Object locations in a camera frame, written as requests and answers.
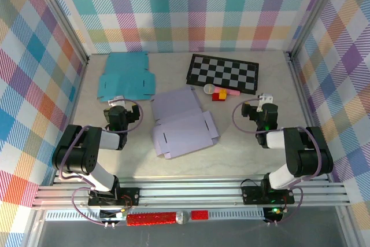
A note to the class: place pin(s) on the short red glitter patch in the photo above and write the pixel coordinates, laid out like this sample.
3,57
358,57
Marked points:
199,215

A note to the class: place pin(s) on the silver foil ball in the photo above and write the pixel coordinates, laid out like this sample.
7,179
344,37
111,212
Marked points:
183,217

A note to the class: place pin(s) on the black board green light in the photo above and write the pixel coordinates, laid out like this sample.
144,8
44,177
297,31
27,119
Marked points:
271,215

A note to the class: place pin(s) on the aluminium frame strut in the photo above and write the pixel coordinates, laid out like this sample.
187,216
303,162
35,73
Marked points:
34,229
347,226

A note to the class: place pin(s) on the pink block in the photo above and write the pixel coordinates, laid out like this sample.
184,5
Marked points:
234,92

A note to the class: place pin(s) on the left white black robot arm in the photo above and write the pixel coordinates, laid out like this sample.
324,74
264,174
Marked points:
110,141

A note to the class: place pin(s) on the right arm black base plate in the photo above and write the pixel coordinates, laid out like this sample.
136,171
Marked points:
251,196

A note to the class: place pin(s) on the black board white connector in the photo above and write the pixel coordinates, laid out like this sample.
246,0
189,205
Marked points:
108,214

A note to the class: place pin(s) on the lilac paper box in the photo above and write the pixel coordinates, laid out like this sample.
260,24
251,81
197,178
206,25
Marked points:
179,131

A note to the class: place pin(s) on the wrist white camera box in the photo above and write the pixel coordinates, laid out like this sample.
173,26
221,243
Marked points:
265,99
116,101

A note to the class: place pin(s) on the black grey checkerboard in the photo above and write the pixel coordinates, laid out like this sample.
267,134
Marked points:
222,73

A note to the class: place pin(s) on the aluminium side rail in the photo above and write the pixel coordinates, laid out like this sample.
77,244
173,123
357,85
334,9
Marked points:
75,99
298,80

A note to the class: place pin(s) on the yellow toy brick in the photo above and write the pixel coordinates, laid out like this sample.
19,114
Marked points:
223,93

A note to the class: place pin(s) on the aluminium rail beam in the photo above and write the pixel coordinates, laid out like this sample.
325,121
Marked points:
188,195

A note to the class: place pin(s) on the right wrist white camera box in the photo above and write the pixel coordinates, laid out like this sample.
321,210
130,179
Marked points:
265,99

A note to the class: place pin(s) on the long red glitter strip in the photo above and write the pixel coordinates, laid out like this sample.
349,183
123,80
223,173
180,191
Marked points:
150,219

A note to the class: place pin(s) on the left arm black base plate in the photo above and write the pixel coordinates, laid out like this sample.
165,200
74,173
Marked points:
131,196

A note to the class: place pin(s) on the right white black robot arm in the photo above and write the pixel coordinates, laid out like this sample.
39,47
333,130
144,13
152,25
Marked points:
276,140

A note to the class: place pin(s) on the teal paper box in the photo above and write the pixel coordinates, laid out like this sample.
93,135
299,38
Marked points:
124,79

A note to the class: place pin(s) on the aluminium corner post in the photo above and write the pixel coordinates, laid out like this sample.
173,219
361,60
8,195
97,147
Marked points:
316,12
62,21

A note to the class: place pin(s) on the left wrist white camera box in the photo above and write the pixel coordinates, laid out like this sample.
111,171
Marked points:
116,101

